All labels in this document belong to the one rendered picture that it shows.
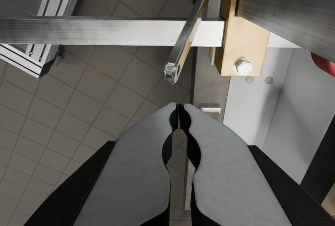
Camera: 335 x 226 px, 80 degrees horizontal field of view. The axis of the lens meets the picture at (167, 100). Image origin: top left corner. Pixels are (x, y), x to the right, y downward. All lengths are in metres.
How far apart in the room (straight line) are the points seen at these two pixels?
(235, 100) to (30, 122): 1.44
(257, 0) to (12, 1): 1.04
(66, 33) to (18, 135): 1.61
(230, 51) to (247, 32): 0.03
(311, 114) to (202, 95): 0.23
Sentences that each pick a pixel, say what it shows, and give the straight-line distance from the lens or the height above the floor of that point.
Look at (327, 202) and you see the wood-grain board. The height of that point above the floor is 0.88.
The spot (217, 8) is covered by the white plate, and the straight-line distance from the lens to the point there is 0.32.
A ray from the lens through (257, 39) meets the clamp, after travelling 0.26.
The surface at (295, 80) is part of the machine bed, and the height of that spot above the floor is 0.66.
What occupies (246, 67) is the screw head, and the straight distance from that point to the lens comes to 0.26.
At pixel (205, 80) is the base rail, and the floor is 0.70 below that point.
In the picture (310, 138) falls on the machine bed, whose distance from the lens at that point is 0.51.
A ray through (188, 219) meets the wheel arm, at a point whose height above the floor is 0.95.
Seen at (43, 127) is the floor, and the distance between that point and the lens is 1.69.
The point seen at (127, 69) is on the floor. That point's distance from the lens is 1.22.
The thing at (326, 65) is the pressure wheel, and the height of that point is 0.90.
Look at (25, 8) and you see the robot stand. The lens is 1.10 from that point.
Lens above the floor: 1.11
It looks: 60 degrees down
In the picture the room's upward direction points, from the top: 175 degrees counter-clockwise
